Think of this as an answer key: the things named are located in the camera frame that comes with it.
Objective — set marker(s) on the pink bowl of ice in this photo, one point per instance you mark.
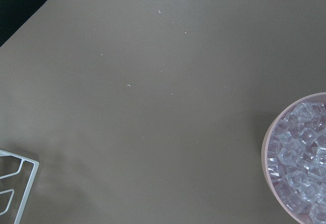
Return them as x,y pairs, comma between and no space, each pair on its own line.
293,159

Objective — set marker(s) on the white wire cup rack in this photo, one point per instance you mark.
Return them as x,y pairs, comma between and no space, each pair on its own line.
17,177

